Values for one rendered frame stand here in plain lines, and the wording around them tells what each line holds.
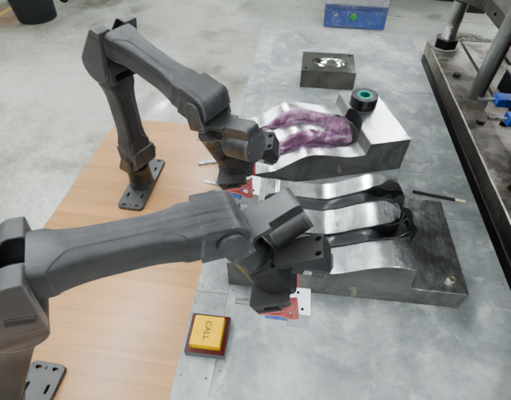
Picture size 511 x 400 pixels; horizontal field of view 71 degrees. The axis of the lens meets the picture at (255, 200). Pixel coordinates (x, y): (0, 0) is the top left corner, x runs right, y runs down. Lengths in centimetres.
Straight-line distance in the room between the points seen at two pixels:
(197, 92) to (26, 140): 233
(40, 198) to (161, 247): 202
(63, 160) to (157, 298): 186
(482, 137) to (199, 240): 116
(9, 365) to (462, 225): 98
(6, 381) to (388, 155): 97
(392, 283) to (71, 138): 237
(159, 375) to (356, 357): 38
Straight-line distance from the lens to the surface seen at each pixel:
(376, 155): 108
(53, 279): 43
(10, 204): 247
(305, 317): 65
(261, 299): 57
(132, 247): 42
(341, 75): 144
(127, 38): 75
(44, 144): 281
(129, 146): 93
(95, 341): 85
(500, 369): 90
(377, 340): 83
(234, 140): 65
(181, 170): 110
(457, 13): 189
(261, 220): 48
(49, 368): 86
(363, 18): 409
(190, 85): 66
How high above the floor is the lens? 154
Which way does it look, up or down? 48 degrees down
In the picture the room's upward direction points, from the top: straight up
